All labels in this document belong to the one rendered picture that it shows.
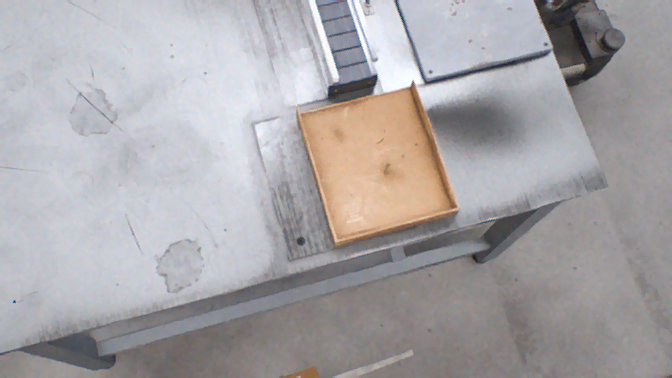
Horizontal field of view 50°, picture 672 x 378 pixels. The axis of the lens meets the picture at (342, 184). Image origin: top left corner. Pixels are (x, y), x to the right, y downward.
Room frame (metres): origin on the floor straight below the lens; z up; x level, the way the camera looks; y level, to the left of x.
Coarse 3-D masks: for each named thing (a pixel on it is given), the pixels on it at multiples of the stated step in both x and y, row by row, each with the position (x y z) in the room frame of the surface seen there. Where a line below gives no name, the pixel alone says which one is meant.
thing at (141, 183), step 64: (0, 0) 0.76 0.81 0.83; (64, 0) 0.78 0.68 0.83; (128, 0) 0.81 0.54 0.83; (192, 0) 0.84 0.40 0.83; (256, 0) 0.87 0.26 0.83; (384, 0) 0.93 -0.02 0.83; (0, 64) 0.61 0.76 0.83; (64, 64) 0.63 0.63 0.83; (128, 64) 0.66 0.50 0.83; (192, 64) 0.69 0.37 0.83; (256, 64) 0.71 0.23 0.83; (384, 64) 0.77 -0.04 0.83; (512, 64) 0.83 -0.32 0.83; (0, 128) 0.46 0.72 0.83; (64, 128) 0.49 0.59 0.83; (128, 128) 0.52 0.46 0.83; (192, 128) 0.54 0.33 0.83; (256, 128) 0.57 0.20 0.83; (448, 128) 0.65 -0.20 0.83; (512, 128) 0.67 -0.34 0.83; (576, 128) 0.70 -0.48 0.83; (0, 192) 0.33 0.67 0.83; (64, 192) 0.36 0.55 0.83; (128, 192) 0.38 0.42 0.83; (192, 192) 0.40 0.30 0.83; (256, 192) 0.43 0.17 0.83; (512, 192) 0.53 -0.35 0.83; (576, 192) 0.55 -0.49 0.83; (0, 256) 0.21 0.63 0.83; (64, 256) 0.23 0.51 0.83; (128, 256) 0.25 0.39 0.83; (192, 256) 0.27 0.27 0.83; (256, 256) 0.30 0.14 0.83; (320, 256) 0.32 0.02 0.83; (0, 320) 0.09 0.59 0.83; (64, 320) 0.11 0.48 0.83; (128, 320) 0.13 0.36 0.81
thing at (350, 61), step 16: (320, 0) 0.87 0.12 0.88; (336, 0) 0.87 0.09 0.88; (320, 16) 0.83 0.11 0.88; (336, 16) 0.84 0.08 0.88; (336, 32) 0.80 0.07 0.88; (352, 32) 0.80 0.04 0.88; (336, 48) 0.76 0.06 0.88; (352, 48) 0.77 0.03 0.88; (336, 64) 0.72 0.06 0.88; (352, 64) 0.73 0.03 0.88; (352, 80) 0.69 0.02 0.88
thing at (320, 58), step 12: (300, 0) 0.87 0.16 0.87; (348, 0) 0.88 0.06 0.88; (312, 24) 0.81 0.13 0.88; (312, 36) 0.78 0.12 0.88; (360, 36) 0.80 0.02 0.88; (324, 60) 0.73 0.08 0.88; (324, 72) 0.70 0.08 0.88; (372, 72) 0.72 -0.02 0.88; (324, 84) 0.69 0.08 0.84; (348, 84) 0.69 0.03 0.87; (360, 84) 0.70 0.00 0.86; (372, 84) 0.71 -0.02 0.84
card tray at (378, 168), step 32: (384, 96) 0.69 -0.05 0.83; (416, 96) 0.70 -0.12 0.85; (320, 128) 0.59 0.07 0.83; (352, 128) 0.60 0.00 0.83; (384, 128) 0.62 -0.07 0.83; (416, 128) 0.63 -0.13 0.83; (320, 160) 0.52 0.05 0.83; (352, 160) 0.53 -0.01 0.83; (384, 160) 0.55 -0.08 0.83; (416, 160) 0.56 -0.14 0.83; (320, 192) 0.44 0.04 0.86; (352, 192) 0.46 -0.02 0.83; (384, 192) 0.48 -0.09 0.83; (416, 192) 0.49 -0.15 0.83; (448, 192) 0.50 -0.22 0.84; (352, 224) 0.40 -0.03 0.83; (384, 224) 0.41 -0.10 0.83; (416, 224) 0.42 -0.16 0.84
